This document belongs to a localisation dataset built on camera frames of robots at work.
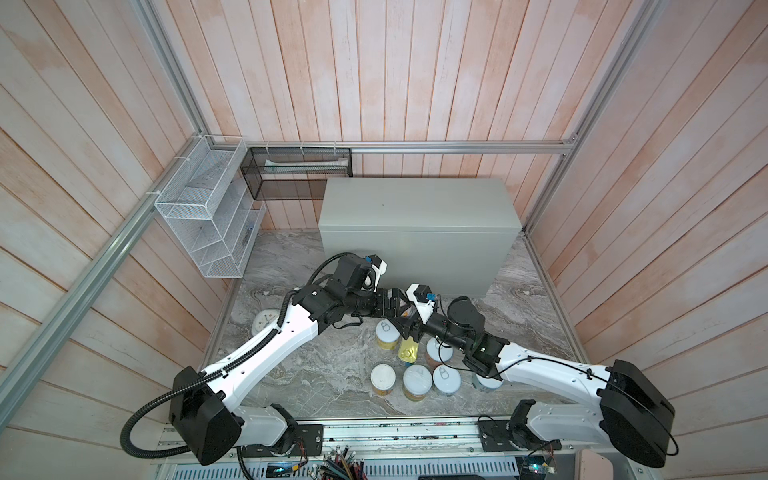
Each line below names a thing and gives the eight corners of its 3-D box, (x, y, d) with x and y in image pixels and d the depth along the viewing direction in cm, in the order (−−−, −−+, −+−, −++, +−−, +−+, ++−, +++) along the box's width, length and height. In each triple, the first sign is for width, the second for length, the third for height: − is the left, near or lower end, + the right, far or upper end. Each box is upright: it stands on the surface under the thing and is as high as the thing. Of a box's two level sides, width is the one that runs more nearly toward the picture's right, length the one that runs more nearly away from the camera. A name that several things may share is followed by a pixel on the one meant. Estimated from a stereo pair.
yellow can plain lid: (370, 395, 82) (370, 387, 76) (371, 372, 86) (370, 363, 80) (394, 395, 82) (396, 387, 76) (393, 372, 86) (395, 363, 80)
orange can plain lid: (403, 401, 81) (405, 393, 75) (401, 374, 86) (403, 364, 79) (430, 401, 81) (434, 393, 75) (427, 374, 86) (431, 364, 79)
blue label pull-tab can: (431, 397, 82) (434, 391, 77) (428, 372, 86) (431, 364, 81) (458, 397, 82) (463, 391, 77) (454, 372, 86) (459, 364, 81)
